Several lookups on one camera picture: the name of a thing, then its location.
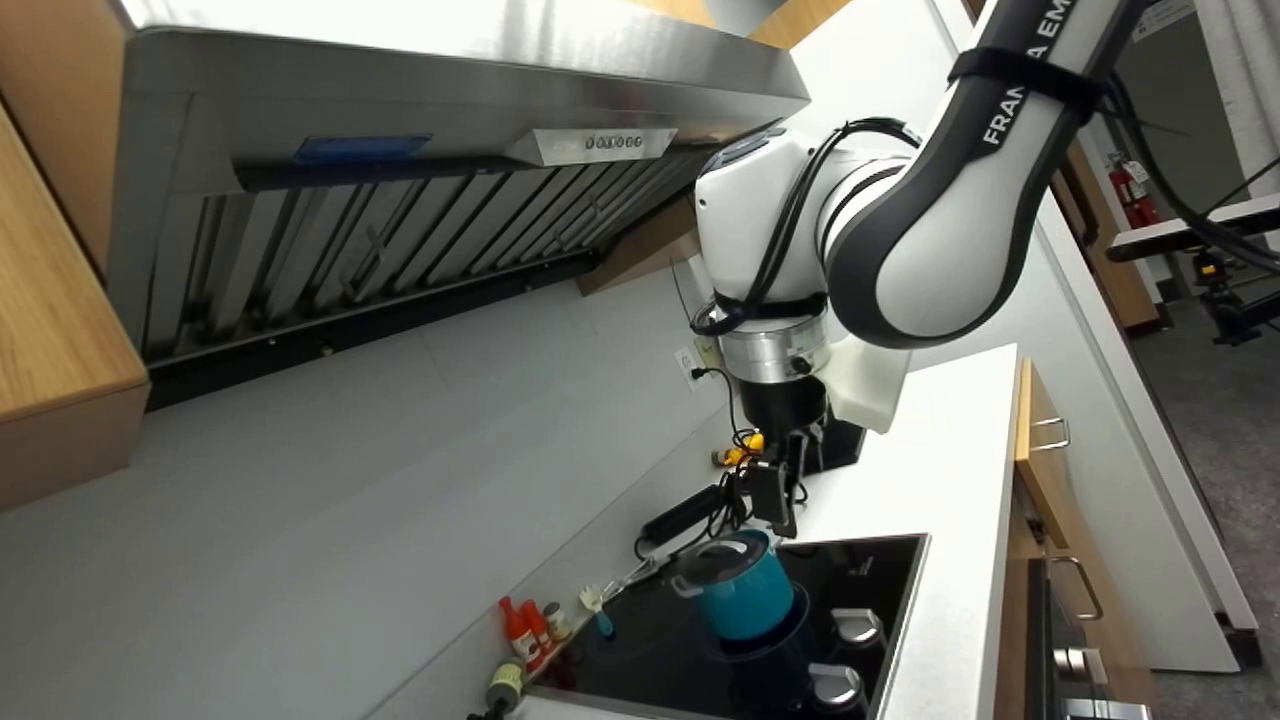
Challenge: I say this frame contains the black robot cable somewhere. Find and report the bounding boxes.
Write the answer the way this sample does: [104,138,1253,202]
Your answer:
[691,117,927,335]

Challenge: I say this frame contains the wooden base cabinets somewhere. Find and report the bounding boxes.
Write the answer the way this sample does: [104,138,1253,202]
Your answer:
[992,352,1166,720]

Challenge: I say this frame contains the black metal stand bar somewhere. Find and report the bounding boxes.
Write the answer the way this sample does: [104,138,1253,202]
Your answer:
[1103,191,1280,264]

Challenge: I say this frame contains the black glass cooktop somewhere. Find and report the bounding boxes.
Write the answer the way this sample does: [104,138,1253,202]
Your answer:
[557,532,931,720]

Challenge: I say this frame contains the black stand equipment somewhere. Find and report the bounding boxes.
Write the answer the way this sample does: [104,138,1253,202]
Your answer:
[1189,244,1280,349]

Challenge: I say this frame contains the wooden door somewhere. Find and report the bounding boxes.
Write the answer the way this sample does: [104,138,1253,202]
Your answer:
[1053,131,1166,335]

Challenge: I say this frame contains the steel range hood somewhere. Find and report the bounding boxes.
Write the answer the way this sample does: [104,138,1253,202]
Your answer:
[104,0,816,373]

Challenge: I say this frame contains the blue pot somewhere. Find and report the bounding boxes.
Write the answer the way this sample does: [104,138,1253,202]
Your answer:
[666,528,806,648]

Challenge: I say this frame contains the small yellowish bottle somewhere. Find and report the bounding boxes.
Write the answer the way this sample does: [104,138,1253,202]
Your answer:
[477,659,532,720]

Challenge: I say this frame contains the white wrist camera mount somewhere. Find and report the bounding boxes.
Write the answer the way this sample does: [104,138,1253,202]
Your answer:
[820,333,920,441]

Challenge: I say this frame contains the yellow plug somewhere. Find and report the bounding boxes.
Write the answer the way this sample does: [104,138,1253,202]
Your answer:
[712,428,771,472]

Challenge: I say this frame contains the black oven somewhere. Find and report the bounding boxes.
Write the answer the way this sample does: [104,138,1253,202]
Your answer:
[1019,556,1164,720]

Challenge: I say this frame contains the red fire extinguisher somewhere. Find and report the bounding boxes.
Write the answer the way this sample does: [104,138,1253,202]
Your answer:
[1107,155,1164,232]

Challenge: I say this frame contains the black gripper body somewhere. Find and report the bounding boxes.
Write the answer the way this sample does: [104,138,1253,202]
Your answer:
[731,381,829,472]

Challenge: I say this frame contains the silver cooktop knob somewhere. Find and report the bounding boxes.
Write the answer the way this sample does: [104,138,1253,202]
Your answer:
[804,659,873,711]
[829,604,886,652]

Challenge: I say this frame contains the red bottle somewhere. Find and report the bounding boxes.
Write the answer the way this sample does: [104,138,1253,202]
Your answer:
[494,591,568,670]

